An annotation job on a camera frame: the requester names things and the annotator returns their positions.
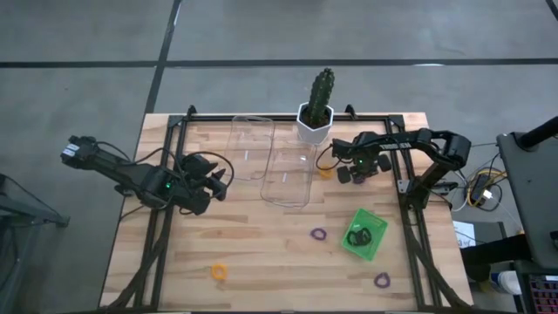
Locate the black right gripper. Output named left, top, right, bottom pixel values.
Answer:
left=336, top=150, right=393, bottom=185

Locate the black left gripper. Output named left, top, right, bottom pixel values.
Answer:
left=181, top=153, right=228, bottom=202

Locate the clear plastic bin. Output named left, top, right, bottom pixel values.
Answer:
left=260, top=138, right=318, bottom=209
left=219, top=114, right=276, bottom=182

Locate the green plastic basket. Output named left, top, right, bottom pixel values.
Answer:
left=341, top=207, right=390, bottom=263

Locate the white plant pot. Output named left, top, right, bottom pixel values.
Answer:
left=296, top=101, right=336, bottom=146

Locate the green cactus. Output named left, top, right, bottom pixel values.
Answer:
left=307, top=67, right=337, bottom=128

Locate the white paper sheet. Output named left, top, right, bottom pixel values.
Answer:
left=453, top=221, right=477, bottom=249

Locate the black low shelf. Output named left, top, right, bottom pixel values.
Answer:
left=459, top=235, right=531, bottom=280

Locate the white plastic bottle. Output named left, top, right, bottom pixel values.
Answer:
left=490, top=270, right=522, bottom=296

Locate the grey metal cart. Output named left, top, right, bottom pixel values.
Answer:
left=0, top=174, right=71, bottom=314

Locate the computer keyboard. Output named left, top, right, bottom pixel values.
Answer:
left=525, top=274, right=558, bottom=314

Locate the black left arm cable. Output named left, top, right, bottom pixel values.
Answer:
left=187, top=150, right=235, bottom=193

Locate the black metal table frame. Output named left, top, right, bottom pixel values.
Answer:
left=99, top=104, right=470, bottom=313

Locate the yellow cable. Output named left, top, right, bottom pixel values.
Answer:
left=466, top=170, right=509, bottom=208

